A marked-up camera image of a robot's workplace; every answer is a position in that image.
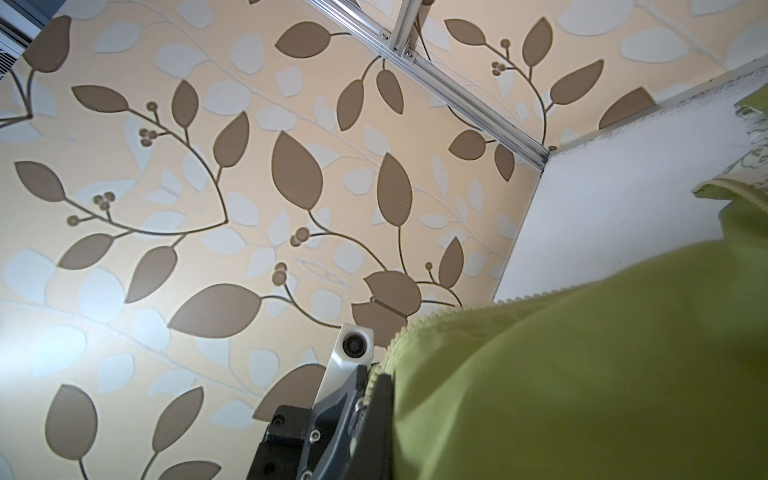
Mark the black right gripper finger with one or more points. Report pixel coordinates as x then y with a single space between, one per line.
372 457

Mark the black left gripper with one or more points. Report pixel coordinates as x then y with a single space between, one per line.
316 442

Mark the green zip-up hooded jacket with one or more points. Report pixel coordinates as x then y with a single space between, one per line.
656 372

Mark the white ceiling air conditioner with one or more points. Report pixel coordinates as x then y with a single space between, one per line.
21 22

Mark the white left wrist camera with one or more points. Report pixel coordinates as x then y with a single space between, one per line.
354 347

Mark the aluminium frame strut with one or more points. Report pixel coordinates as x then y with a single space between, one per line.
392 46

